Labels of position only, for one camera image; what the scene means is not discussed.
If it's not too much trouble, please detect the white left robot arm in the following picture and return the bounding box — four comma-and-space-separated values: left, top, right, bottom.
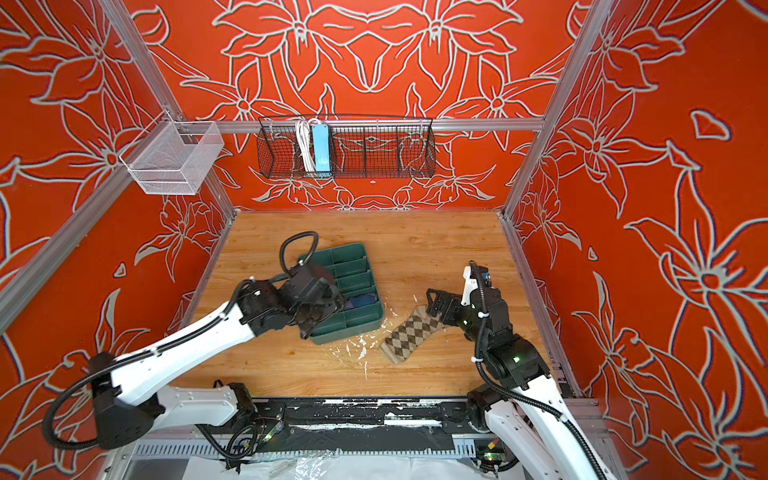
41, 263, 346, 451

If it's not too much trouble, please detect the green divided organizer tray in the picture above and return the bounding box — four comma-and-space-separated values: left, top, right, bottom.
310, 242, 384, 345

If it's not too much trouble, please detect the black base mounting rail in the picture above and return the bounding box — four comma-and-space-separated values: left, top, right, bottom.
207, 396, 512, 462

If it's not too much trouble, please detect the brown argyle sock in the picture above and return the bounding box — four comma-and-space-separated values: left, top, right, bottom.
380, 305, 443, 365

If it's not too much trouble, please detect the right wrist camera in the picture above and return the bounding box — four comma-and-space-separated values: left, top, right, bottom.
461, 266, 492, 306

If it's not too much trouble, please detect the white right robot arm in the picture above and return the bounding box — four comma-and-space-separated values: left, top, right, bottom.
427, 287, 615, 479

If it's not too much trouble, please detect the clear plastic wall bin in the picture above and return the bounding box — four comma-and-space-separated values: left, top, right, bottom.
118, 111, 224, 196

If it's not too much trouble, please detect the white cable bundle in basket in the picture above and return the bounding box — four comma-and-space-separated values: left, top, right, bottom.
295, 118, 316, 175

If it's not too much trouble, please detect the blue box in basket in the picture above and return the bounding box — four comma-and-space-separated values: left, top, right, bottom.
312, 123, 331, 177

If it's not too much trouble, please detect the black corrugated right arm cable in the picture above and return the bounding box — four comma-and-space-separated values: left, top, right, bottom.
467, 260, 607, 480

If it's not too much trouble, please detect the black wire wall basket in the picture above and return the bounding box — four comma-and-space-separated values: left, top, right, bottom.
256, 115, 437, 180

